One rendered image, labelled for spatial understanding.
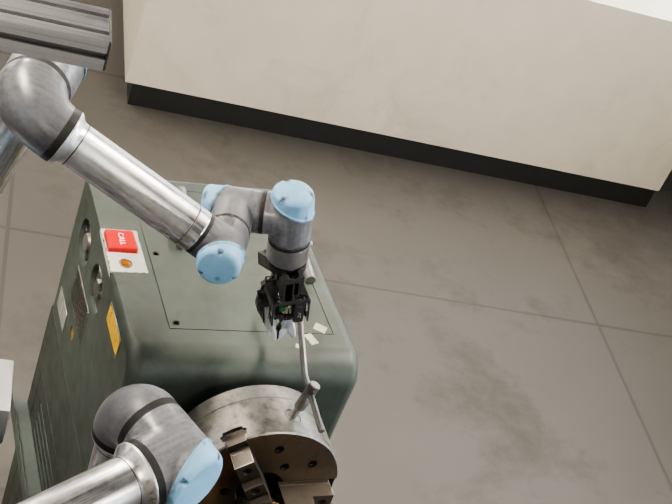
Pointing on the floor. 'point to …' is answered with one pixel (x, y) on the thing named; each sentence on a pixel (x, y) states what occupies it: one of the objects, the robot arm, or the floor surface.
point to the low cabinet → (428, 81)
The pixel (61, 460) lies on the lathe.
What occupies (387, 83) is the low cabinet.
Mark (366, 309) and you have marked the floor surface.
